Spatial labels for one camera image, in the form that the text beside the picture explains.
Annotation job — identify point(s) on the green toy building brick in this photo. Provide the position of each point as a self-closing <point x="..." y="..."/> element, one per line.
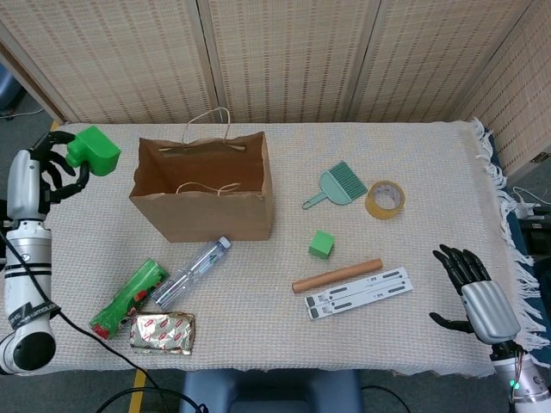
<point x="101" y="150"/>

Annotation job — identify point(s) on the white power strip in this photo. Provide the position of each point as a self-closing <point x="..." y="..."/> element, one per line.
<point x="523" y="208"/>

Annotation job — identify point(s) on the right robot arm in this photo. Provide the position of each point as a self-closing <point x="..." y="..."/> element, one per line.
<point x="525" y="387"/>

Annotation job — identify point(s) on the woven folding screen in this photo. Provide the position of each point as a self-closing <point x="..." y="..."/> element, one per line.
<point x="301" y="64"/>

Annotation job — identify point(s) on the white folding laptop stand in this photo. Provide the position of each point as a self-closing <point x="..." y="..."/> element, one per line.
<point x="361" y="292"/>

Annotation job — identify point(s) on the brown paper bag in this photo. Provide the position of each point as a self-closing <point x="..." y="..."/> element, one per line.
<point x="206" y="219"/>

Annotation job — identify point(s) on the green chip canister red lid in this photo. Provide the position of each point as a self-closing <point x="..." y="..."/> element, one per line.
<point x="125" y="301"/>

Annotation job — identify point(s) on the clear plastic water bottle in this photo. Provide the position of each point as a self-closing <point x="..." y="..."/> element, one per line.
<point x="193" y="269"/>

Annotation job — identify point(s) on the black box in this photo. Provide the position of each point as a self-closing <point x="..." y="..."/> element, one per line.
<point x="538" y="236"/>

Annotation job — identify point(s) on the beige woven tablecloth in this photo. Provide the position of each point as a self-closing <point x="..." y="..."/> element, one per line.
<point x="258" y="322"/>

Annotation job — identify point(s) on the blue padded seat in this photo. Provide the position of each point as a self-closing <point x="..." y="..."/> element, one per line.
<point x="258" y="387"/>

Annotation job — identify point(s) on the yellow packing tape roll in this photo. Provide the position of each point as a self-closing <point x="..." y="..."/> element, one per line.
<point x="375" y="211"/>

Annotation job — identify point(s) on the wooden rolling pin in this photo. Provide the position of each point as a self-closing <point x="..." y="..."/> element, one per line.
<point x="336" y="275"/>

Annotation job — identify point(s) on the green foam cube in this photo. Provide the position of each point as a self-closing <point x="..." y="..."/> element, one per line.
<point x="320" y="245"/>

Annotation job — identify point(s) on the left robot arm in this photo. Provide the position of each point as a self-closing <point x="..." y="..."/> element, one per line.
<point x="26" y="266"/>

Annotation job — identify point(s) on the teal mini hand brush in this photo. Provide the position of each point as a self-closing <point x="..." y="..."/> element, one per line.
<point x="338" y="185"/>

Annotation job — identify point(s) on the silver foil snack packet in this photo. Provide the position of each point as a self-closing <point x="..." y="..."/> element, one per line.
<point x="161" y="333"/>

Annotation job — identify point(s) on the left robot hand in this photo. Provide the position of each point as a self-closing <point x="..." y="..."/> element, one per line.
<point x="23" y="185"/>

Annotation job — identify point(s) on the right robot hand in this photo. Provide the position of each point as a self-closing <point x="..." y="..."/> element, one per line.
<point x="490" y="310"/>

